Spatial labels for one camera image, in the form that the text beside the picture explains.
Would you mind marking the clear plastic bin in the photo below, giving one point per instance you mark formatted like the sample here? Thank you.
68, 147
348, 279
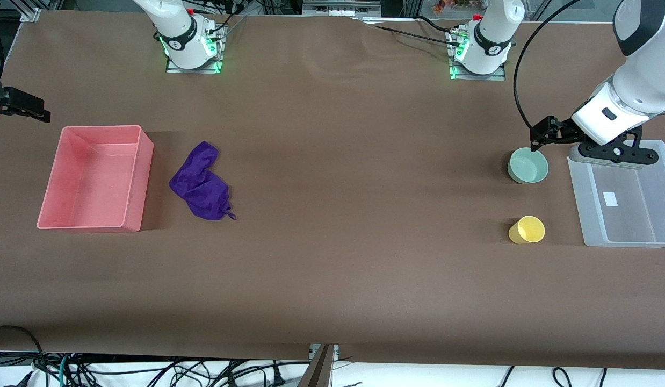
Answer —
628, 223

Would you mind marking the pink plastic bin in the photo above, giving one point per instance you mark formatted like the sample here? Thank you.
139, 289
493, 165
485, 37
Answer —
96, 185

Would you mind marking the pale green bowl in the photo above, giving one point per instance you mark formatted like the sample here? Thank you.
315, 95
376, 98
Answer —
527, 166

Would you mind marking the yellow plastic cup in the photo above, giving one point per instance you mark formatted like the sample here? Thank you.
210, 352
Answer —
529, 230

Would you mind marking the white label sticker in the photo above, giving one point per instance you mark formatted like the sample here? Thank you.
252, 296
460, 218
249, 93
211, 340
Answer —
610, 199

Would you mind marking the aluminium frame corner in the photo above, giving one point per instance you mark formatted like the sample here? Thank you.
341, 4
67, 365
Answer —
30, 11

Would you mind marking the metal frame post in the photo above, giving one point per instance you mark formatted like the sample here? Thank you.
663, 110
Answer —
322, 372

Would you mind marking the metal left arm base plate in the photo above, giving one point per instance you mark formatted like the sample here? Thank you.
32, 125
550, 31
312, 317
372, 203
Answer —
496, 77

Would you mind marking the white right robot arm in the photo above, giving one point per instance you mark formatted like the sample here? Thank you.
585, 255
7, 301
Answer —
176, 32

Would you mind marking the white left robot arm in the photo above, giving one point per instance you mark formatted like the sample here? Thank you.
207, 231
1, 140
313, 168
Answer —
638, 80

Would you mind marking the purple microfibre cloth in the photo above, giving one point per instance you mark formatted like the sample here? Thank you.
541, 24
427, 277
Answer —
201, 188

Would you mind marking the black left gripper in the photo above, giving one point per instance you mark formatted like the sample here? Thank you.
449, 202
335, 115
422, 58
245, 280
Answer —
561, 130

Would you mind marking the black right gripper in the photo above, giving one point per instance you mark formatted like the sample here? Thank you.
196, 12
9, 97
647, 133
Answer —
10, 101

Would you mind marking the grey background equipment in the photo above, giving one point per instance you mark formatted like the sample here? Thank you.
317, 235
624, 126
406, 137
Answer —
338, 6

